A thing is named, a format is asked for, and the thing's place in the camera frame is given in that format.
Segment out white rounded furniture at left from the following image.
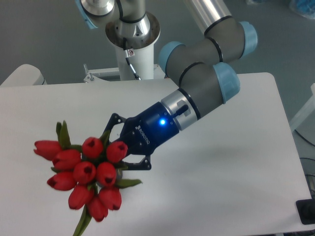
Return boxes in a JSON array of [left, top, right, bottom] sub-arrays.
[[0, 64, 47, 88]]

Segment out dark grey ribbed vase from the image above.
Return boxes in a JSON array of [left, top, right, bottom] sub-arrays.
[[96, 169, 123, 188]]

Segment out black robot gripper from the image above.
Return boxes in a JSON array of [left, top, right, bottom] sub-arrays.
[[99, 102, 179, 171]]

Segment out black device at table edge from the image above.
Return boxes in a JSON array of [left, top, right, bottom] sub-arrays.
[[296, 199, 315, 225]]

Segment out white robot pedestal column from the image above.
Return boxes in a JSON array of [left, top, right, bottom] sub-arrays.
[[105, 12, 160, 81]]

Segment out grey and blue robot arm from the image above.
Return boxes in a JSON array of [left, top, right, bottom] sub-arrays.
[[76, 0, 257, 170]]

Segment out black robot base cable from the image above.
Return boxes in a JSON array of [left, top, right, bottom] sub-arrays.
[[122, 37, 142, 81]]

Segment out black cables at right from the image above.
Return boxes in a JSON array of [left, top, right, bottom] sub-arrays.
[[294, 127, 315, 200]]

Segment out white metal base frame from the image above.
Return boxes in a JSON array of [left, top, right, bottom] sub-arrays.
[[83, 63, 168, 84]]

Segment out blue plastic bag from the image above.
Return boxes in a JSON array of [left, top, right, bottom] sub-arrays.
[[289, 0, 315, 20]]

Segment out red tulip bouquet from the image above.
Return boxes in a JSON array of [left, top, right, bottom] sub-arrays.
[[33, 121, 141, 236]]

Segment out white furniture at right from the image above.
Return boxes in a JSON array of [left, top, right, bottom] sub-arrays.
[[289, 84, 315, 133]]

